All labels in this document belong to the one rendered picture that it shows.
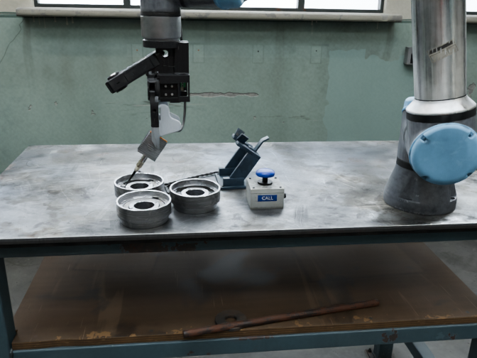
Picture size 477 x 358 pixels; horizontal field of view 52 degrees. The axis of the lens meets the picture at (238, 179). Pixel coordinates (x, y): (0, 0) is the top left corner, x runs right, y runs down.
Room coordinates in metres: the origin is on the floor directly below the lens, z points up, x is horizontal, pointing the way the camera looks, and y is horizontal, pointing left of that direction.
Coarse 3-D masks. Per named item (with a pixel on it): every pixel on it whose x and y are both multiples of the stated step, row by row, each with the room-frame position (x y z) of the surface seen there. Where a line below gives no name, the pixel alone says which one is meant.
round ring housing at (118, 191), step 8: (120, 176) 1.01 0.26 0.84; (128, 176) 1.02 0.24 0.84; (136, 176) 1.03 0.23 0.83; (144, 176) 1.03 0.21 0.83; (152, 176) 1.03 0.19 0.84; (160, 176) 1.01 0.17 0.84; (128, 184) 0.99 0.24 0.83; (136, 184) 1.00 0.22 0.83; (144, 184) 1.00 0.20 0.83; (152, 184) 1.00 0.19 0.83; (160, 184) 0.97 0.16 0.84; (120, 192) 0.94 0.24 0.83
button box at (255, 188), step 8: (248, 184) 0.97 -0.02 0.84; (256, 184) 0.97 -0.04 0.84; (264, 184) 0.96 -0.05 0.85; (272, 184) 0.97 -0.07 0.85; (280, 184) 0.97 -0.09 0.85; (248, 192) 0.97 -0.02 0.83; (256, 192) 0.94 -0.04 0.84; (264, 192) 0.94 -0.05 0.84; (272, 192) 0.94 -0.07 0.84; (280, 192) 0.95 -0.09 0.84; (248, 200) 0.96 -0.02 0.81; (256, 200) 0.94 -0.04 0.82; (264, 200) 0.94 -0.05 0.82; (272, 200) 0.94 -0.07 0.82; (280, 200) 0.95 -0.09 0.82; (256, 208) 0.94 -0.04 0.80; (264, 208) 0.94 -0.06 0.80; (272, 208) 0.94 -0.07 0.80; (280, 208) 0.95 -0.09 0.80
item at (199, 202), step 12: (180, 180) 0.99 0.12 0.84; (192, 180) 1.00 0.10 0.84; (204, 180) 1.00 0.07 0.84; (192, 192) 0.97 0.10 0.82; (204, 192) 0.95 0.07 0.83; (216, 192) 0.93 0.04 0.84; (180, 204) 0.91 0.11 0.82; (192, 204) 0.90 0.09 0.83; (204, 204) 0.91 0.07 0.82; (216, 204) 0.95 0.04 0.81
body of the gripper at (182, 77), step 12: (156, 48) 0.96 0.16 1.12; (168, 48) 0.97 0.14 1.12; (180, 48) 0.97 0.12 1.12; (168, 60) 0.97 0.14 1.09; (180, 60) 0.97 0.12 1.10; (156, 72) 0.96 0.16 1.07; (168, 72) 0.97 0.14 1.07; (180, 72) 0.97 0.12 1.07; (156, 84) 0.95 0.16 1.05; (168, 84) 0.96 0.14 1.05; (180, 84) 0.97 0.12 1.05; (168, 96) 0.96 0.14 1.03; (180, 96) 0.95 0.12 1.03
